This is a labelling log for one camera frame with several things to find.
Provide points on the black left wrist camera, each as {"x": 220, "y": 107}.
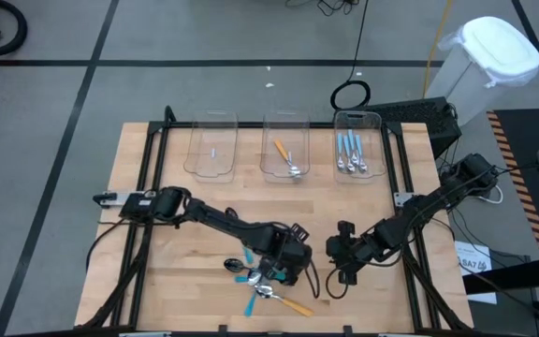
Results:
{"x": 300, "y": 232}

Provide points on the black yellow striped platform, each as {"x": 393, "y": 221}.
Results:
{"x": 522, "y": 136}

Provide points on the white trash can with liner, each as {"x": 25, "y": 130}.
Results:
{"x": 499, "y": 47}

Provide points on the silver aluminium rail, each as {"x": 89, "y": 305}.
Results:
{"x": 143, "y": 334}
{"x": 391, "y": 335}

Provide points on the black perforated computer case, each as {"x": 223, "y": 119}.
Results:
{"x": 419, "y": 117}

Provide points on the clear plastic bin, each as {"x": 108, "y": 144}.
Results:
{"x": 297, "y": 140}
{"x": 372, "y": 140}
{"x": 211, "y": 140}

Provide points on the black frame clamp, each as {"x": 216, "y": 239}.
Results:
{"x": 348, "y": 330}
{"x": 222, "y": 330}

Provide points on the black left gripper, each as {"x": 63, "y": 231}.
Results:
{"x": 293, "y": 257}

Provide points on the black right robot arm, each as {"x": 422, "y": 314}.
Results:
{"x": 419, "y": 208}

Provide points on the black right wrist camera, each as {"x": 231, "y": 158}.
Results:
{"x": 345, "y": 228}

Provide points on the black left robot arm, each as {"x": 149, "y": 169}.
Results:
{"x": 232, "y": 222}

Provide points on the black floor beam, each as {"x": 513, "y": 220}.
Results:
{"x": 513, "y": 280}

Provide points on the black aluminium table frame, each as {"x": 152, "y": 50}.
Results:
{"x": 251, "y": 125}

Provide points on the white paper sign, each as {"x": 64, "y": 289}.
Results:
{"x": 473, "y": 262}

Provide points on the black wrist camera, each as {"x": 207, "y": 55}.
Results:
{"x": 345, "y": 228}
{"x": 300, "y": 232}

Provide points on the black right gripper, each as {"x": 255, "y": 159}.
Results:
{"x": 349, "y": 253}

